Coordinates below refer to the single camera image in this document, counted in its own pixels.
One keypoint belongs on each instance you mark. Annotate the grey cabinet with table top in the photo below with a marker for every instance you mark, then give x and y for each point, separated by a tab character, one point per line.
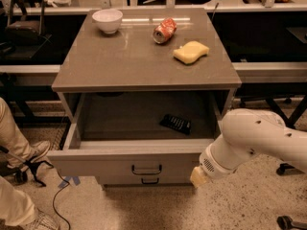
130	60

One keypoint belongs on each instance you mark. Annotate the black chair base right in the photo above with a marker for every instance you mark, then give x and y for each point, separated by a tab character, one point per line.
292	110

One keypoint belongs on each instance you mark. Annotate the white sneaker lower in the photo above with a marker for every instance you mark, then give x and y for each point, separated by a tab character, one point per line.
42	222

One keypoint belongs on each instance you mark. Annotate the dark chair left background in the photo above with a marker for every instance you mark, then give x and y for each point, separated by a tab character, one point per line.
24	37

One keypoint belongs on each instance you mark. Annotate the yellow sponge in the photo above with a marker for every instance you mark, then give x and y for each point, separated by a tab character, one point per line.
190	52

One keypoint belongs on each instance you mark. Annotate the white sneaker upper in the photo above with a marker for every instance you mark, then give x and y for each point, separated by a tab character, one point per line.
38	150

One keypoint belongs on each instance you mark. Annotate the person leg beige trousers lower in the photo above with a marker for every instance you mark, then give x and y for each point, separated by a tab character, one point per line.
16	207

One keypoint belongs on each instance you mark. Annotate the white sneaker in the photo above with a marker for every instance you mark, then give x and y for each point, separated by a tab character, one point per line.
42	222
38	150

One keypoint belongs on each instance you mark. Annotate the blue tape on floor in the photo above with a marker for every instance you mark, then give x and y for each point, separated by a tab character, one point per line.
67	179

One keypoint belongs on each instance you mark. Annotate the crushed red soda can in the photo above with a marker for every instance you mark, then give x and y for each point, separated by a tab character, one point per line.
164	31

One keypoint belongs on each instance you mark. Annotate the white ceramic bowl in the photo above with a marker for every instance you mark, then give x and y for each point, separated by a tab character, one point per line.
108	20

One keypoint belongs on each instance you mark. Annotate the black caster bottom right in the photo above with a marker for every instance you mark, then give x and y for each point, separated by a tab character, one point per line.
286	223

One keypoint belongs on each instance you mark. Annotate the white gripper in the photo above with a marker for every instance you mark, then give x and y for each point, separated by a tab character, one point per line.
207	163

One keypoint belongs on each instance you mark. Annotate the black snack packet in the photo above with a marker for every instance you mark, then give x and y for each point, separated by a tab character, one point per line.
176	123

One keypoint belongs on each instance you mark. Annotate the lower drawer black handle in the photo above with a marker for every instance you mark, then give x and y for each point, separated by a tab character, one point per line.
149	181

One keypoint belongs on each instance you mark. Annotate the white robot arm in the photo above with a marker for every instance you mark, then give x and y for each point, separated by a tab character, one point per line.
246	133

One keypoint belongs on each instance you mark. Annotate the person leg beige trousers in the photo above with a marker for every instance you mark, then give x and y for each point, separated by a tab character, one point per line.
16	207
11	138

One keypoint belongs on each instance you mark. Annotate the person leg beige trousers upper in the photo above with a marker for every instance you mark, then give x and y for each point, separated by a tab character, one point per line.
11	138

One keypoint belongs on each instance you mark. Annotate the grey top drawer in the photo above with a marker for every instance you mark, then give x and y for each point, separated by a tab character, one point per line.
110	134

